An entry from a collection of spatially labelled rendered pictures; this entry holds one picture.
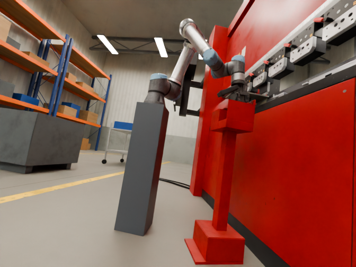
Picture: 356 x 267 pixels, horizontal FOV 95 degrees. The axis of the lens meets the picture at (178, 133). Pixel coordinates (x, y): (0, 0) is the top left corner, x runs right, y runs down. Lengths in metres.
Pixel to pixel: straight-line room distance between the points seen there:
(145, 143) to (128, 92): 8.59
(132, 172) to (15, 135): 1.86
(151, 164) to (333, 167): 0.81
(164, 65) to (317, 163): 9.11
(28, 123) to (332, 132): 2.63
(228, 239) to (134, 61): 9.85
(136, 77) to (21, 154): 7.85
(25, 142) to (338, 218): 2.63
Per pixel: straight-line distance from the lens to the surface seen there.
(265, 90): 1.47
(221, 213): 0.99
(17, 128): 2.66
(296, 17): 1.45
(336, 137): 0.80
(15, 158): 2.63
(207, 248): 0.95
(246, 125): 0.94
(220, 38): 2.66
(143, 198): 1.04
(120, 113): 9.38
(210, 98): 2.23
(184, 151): 8.15
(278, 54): 1.43
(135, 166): 1.03
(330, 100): 0.85
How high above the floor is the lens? 0.50
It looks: 6 degrees up
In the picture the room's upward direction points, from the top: 8 degrees clockwise
